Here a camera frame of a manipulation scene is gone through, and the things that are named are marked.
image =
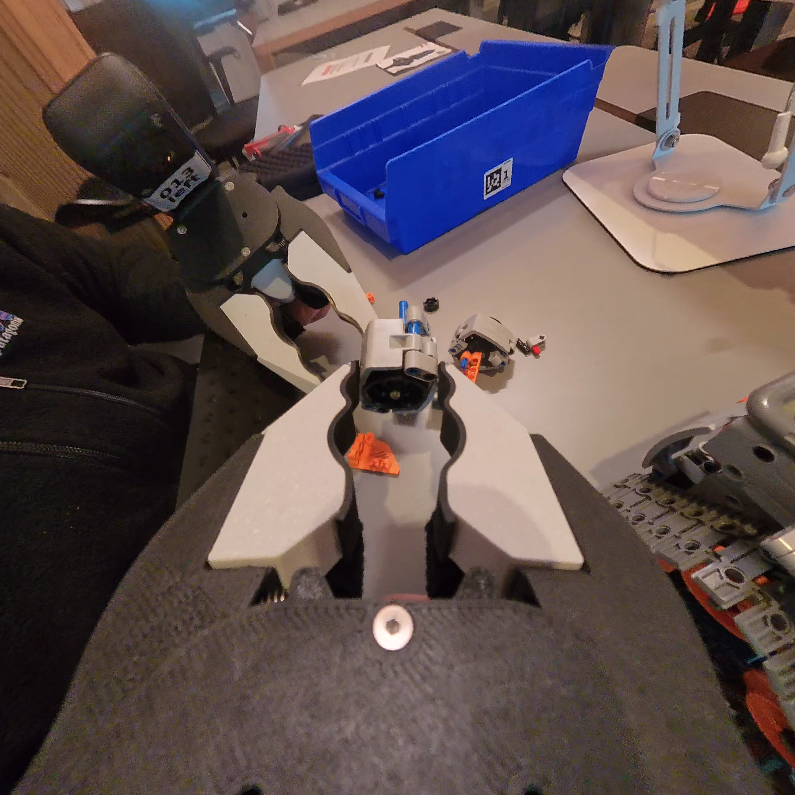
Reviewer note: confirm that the blue plastic storage bin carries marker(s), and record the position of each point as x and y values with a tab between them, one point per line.
435	155

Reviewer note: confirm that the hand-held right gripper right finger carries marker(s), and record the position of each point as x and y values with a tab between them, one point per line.
509	497

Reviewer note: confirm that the grey block module orange part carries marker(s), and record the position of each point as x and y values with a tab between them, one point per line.
490	329

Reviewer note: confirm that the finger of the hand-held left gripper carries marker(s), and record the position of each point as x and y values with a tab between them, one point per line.
323	267
267	335

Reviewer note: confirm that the person's left hand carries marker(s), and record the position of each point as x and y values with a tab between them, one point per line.
307	312

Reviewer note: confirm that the grey orange tracked toy robot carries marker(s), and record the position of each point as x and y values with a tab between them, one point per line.
745	447

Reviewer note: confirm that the black and white sheet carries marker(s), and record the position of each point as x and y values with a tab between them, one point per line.
416	57

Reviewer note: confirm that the black foam pad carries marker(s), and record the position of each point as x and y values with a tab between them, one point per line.
279	171

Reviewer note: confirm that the white printed paper sheet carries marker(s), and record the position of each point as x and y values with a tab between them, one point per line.
341	65

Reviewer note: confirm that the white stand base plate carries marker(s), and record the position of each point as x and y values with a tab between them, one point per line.
621	205

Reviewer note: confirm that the grey block module blue pin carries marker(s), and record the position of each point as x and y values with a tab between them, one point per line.
385	338

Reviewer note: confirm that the person's left forearm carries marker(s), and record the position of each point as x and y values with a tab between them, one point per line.
112	273

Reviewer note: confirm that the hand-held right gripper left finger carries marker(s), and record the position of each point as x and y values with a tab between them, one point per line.
279	497

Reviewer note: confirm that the orange wedge block plate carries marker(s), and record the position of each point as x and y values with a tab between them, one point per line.
372	456

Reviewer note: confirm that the dark desk mat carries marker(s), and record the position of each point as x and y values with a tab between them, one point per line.
733	115

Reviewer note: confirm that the small black mat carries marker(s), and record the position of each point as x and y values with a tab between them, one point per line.
436	29

